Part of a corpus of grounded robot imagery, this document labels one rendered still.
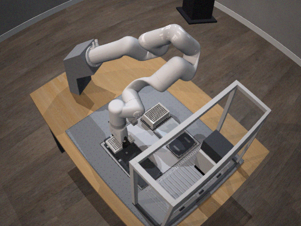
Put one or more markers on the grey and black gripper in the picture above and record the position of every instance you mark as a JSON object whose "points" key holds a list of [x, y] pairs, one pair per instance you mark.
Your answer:
{"points": [[120, 135]]}

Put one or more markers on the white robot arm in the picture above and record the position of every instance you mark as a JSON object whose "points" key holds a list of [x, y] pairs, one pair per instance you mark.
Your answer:
{"points": [[157, 42]]}

